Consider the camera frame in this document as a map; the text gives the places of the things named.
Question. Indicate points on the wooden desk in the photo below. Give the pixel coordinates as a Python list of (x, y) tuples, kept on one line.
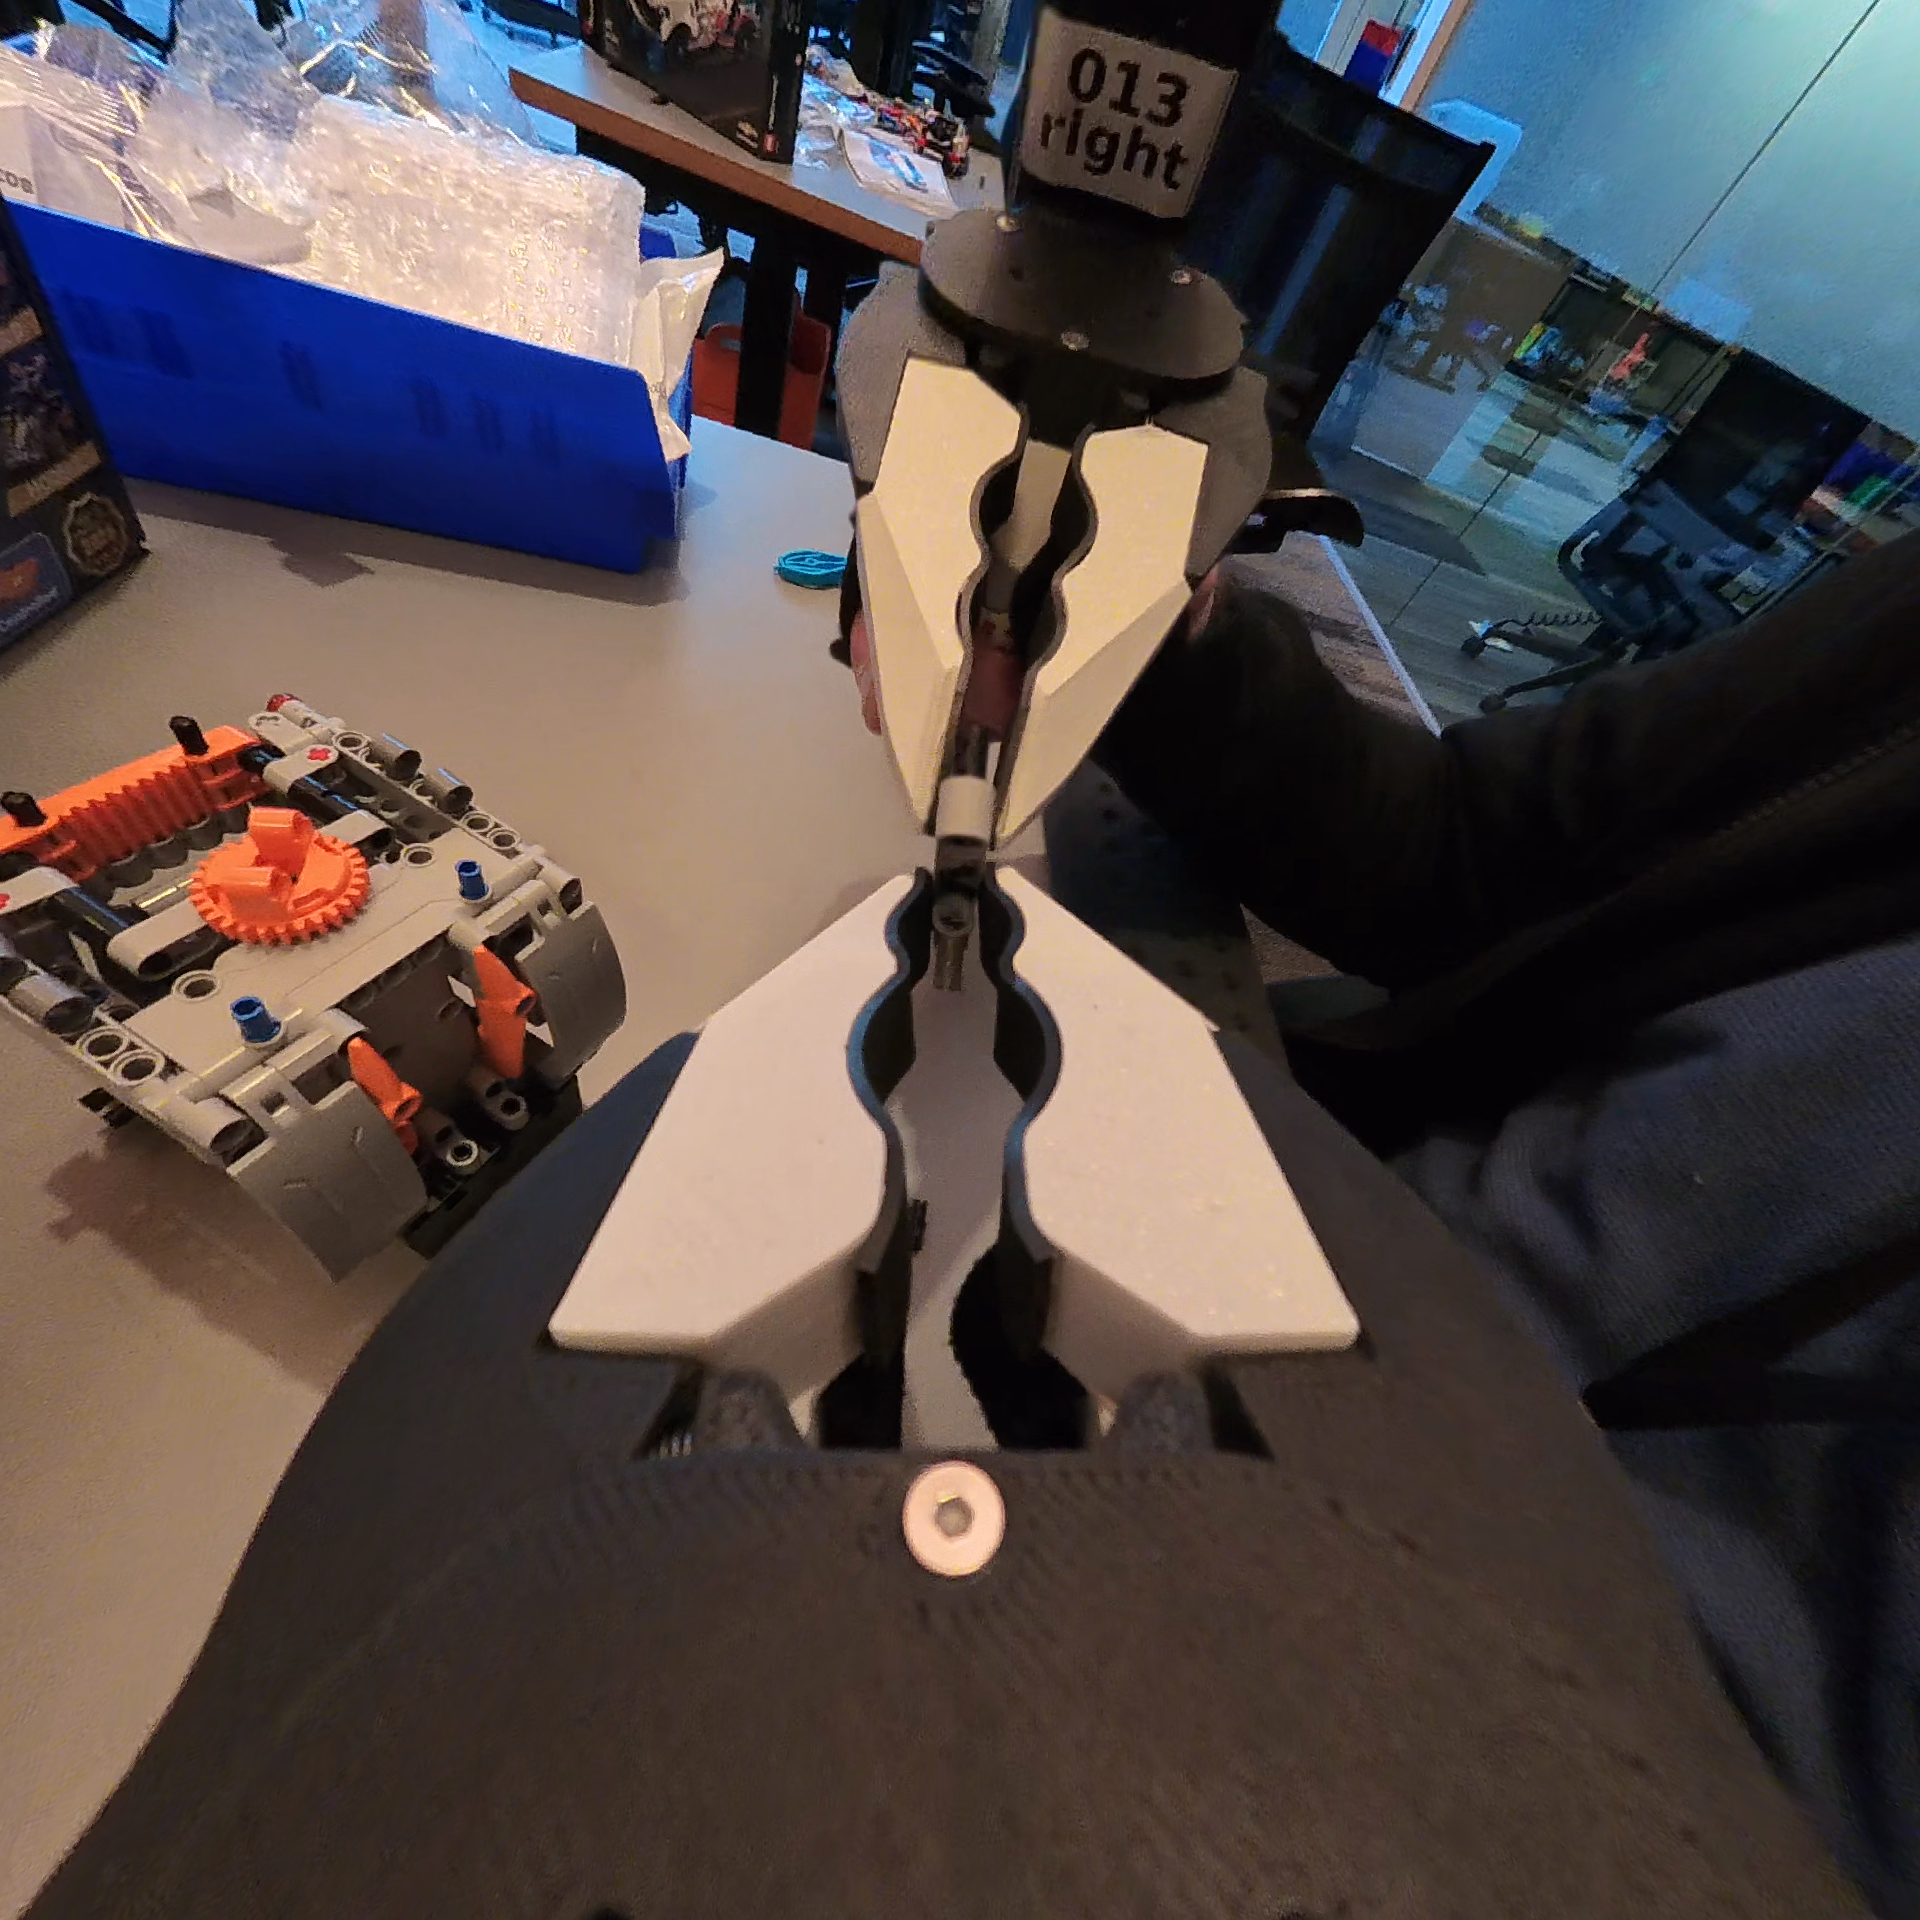
[(673, 130)]

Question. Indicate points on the clear plastic wrap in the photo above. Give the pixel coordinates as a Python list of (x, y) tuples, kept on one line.
[(377, 165)]

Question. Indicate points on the black mesh office chair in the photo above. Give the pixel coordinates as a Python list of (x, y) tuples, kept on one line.
[(1381, 193)]

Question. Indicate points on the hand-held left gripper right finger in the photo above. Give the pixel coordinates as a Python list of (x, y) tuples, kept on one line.
[(1184, 1203)]

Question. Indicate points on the teal plastic tool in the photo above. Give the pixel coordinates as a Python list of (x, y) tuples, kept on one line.
[(810, 571)]

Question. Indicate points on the grey toy axle pin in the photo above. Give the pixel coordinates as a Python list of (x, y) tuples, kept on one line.
[(962, 805)]

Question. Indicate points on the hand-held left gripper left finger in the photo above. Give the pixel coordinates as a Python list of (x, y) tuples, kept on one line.
[(722, 1203)]

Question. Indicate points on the blue plastic bin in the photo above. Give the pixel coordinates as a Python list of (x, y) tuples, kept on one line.
[(377, 420)]

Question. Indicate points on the person's black jacket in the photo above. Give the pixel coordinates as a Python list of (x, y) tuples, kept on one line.
[(1771, 782)]

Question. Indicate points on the printed toy box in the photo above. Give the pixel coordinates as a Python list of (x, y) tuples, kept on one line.
[(43, 479)]

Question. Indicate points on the person's blue jeans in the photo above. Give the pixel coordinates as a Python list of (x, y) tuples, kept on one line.
[(1725, 1203)]

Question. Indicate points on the grey orange toy brick vehicle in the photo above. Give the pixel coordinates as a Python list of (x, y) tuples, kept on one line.
[(299, 972)]

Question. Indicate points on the black perforated panel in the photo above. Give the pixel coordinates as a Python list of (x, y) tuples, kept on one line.
[(1184, 931)]

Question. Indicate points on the person's right hand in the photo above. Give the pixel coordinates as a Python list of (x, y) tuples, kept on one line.
[(863, 675)]

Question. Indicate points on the red plastic container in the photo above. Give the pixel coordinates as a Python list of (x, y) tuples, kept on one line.
[(757, 374)]

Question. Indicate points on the black toy box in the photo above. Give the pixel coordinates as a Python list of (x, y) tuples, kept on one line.
[(705, 61)]

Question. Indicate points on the light grey toy beam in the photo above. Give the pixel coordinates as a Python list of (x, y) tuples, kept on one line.
[(955, 931)]

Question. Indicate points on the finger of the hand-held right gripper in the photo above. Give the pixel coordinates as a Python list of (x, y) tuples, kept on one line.
[(1134, 539), (917, 525)]

